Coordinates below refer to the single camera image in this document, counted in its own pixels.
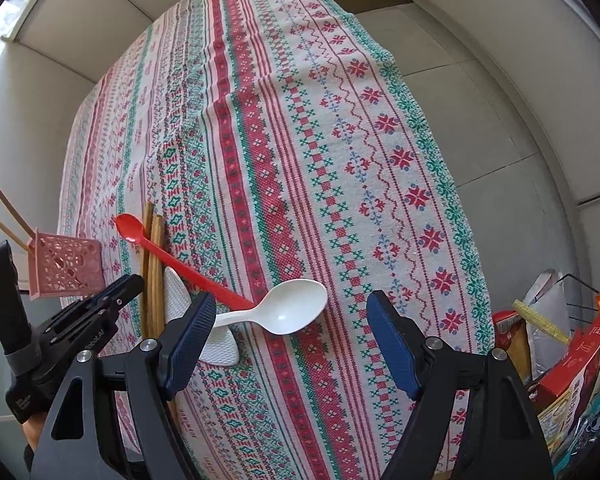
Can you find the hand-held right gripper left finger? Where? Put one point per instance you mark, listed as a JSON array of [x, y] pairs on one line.
[[190, 345]]

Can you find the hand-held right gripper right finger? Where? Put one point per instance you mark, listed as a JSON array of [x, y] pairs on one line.
[[394, 345]]

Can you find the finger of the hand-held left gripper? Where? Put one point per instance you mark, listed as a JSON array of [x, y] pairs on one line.
[[120, 292]]

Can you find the pink perforated utensil holder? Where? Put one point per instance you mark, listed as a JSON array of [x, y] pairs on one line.
[[65, 267]]

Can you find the white plastic spoon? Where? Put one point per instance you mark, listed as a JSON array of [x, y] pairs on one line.
[[290, 305]]

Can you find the person's left hand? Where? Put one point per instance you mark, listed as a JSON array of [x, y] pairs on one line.
[[32, 435]]

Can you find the red snack packet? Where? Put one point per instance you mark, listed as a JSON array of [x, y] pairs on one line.
[[507, 332]]

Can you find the yellow bag sealing strip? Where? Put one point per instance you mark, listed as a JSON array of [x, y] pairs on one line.
[[540, 322]]

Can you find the white paper bag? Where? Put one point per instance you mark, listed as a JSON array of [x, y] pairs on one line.
[[547, 300]]

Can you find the beige snack packet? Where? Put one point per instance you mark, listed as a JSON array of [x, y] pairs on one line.
[[555, 425]]

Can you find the red cardboard box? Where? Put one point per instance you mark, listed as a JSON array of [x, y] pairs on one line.
[[577, 360]]

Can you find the red green patterned tablecloth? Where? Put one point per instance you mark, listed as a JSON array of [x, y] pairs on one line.
[[280, 160]]

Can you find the teal panda print packet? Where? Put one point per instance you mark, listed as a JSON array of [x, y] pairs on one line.
[[595, 425]]

